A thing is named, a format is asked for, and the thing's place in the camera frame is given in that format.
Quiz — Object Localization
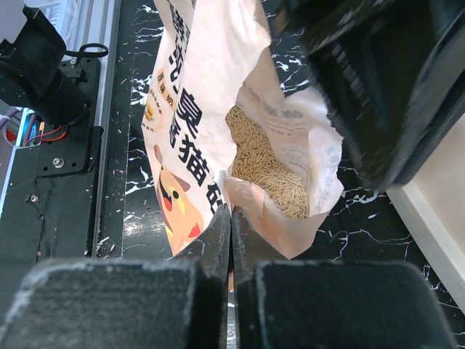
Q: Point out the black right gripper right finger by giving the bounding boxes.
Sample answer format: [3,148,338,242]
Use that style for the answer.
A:
[231,207,457,348]

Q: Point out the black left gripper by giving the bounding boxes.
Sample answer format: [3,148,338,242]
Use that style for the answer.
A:
[279,1,464,191]

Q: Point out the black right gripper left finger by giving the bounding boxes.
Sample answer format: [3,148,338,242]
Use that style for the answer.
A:
[1,205,231,348]

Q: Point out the pink cat litter bag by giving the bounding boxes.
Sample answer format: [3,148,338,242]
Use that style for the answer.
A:
[142,1,343,258]

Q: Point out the beige plastic litter box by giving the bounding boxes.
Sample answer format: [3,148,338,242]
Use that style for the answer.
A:
[387,117,464,310]

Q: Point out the tan cat litter pellets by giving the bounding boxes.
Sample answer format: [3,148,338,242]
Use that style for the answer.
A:
[226,107,310,220]

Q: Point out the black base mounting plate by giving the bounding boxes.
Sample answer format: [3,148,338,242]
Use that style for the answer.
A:
[0,57,105,313]

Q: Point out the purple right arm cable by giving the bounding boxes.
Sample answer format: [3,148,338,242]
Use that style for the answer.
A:
[0,107,37,146]

